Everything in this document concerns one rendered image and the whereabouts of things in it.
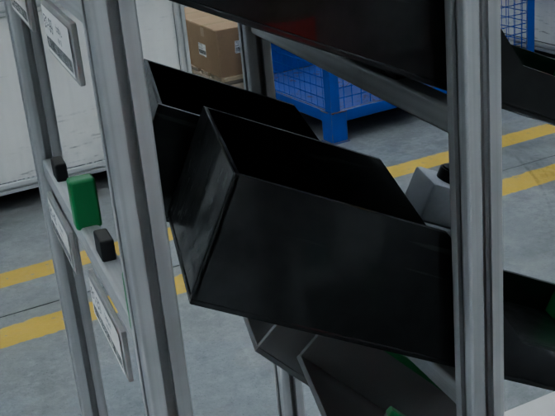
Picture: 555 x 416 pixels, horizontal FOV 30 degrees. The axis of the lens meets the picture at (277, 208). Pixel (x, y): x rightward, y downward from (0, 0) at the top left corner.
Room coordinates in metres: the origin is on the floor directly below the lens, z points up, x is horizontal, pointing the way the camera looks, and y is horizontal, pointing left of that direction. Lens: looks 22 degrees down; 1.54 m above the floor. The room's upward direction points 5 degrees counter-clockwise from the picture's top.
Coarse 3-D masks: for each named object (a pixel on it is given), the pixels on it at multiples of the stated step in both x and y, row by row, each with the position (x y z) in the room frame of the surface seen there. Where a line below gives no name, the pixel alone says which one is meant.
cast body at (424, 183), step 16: (416, 176) 0.74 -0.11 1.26; (432, 176) 0.73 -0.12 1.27; (448, 176) 0.72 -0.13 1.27; (416, 192) 0.73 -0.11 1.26; (432, 192) 0.71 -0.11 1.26; (448, 192) 0.71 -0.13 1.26; (416, 208) 0.71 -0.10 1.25; (432, 208) 0.70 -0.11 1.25; (448, 208) 0.71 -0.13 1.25; (432, 224) 0.71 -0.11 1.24; (448, 224) 0.71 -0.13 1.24
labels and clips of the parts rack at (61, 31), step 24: (24, 0) 0.62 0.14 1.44; (48, 0) 0.54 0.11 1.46; (48, 24) 0.54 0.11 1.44; (72, 24) 0.47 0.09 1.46; (72, 48) 0.48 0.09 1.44; (72, 72) 0.48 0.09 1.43; (384, 72) 0.57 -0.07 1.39; (48, 192) 0.69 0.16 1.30; (72, 192) 0.58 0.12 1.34; (96, 192) 0.58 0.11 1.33; (96, 216) 0.58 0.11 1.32; (72, 240) 0.61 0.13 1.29; (96, 240) 0.54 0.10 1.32; (72, 264) 0.62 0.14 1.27; (96, 288) 0.53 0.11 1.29; (96, 312) 0.54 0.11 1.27; (120, 336) 0.48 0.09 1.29; (120, 360) 0.48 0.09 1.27
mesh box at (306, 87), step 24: (504, 0) 5.09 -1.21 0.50; (528, 0) 5.15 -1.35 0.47; (504, 24) 5.09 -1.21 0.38; (528, 24) 5.15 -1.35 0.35; (528, 48) 5.15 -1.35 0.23; (288, 72) 4.94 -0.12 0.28; (312, 72) 4.74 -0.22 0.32; (288, 96) 4.95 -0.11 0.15; (312, 96) 4.75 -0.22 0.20; (336, 96) 4.61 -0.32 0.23; (360, 96) 4.68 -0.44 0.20; (336, 120) 4.60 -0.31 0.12
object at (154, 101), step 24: (168, 72) 0.75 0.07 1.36; (168, 96) 0.75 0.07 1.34; (192, 96) 0.76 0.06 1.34; (216, 96) 0.76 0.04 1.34; (240, 96) 0.76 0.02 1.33; (264, 96) 0.77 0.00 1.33; (168, 120) 0.63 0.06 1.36; (192, 120) 0.63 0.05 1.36; (264, 120) 0.76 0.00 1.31; (288, 120) 0.77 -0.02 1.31; (168, 144) 0.63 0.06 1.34; (168, 168) 0.63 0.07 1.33; (168, 192) 0.62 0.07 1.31
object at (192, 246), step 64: (256, 128) 0.61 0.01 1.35; (192, 192) 0.56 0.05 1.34; (256, 192) 0.48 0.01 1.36; (320, 192) 0.62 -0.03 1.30; (384, 192) 0.63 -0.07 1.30; (192, 256) 0.51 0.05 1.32; (256, 256) 0.48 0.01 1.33; (320, 256) 0.49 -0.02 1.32; (384, 256) 0.49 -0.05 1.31; (448, 256) 0.50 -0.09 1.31; (320, 320) 0.49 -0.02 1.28; (384, 320) 0.49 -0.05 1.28; (448, 320) 0.50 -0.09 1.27; (512, 320) 0.60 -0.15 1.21
